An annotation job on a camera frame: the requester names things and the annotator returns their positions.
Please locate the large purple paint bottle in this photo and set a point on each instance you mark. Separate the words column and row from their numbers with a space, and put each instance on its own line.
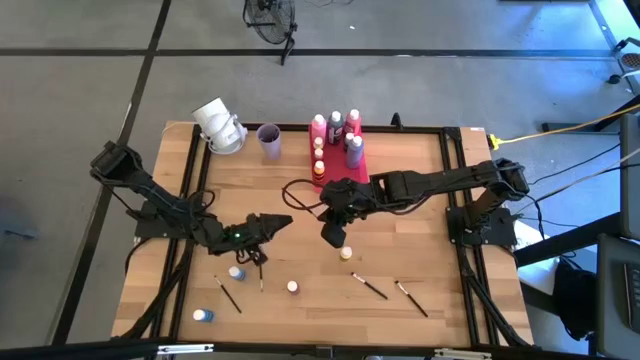
column 355, row 152

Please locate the small blue paint bottle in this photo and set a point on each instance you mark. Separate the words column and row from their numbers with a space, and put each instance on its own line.
column 204, row 315
column 237, row 273

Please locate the small magenta paint bottle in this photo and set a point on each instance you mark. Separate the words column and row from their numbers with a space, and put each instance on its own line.
column 293, row 287

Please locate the large red paint bottle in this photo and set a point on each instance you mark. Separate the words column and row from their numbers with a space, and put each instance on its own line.
column 352, row 122

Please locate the large pink paint bottle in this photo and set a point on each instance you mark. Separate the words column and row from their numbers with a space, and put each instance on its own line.
column 318, row 131

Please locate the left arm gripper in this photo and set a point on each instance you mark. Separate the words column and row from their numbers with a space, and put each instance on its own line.
column 245, row 235

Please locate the small yellow labelled paint bottle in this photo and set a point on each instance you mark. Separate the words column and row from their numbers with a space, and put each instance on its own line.
column 319, row 172

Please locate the computer keyboard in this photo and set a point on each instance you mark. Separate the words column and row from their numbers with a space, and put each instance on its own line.
column 634, row 290

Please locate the black aluminium table frame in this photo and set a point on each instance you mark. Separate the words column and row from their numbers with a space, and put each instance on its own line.
column 415, row 129

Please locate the pink plastic tray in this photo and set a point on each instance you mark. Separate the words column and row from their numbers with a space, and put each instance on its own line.
column 334, row 160

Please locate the black office chair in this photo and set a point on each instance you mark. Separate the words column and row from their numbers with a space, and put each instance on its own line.
column 629, row 60

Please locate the small yellow black-taped bottle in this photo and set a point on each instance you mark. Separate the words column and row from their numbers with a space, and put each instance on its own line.
column 346, row 253
column 318, row 142

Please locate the small red paint bottle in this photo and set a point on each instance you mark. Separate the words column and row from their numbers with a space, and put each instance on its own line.
column 318, row 154

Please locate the large dark blue paint bottle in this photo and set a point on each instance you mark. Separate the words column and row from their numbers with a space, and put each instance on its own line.
column 335, row 130

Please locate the black floor fan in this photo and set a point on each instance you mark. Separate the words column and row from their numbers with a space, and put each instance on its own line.
column 270, row 20

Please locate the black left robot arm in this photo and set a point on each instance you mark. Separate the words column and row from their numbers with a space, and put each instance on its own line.
column 150, row 200

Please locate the lavender plastic cup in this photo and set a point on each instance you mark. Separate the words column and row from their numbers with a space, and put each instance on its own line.
column 270, row 145

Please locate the black clamp bracket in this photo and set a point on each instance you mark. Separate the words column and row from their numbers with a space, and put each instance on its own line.
column 396, row 120

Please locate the black bag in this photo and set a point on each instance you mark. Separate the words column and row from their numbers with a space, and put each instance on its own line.
column 575, row 300

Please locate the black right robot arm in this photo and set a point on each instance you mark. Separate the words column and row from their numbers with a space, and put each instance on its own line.
column 440, row 182

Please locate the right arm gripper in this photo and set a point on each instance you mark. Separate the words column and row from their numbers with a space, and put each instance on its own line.
column 350, row 200

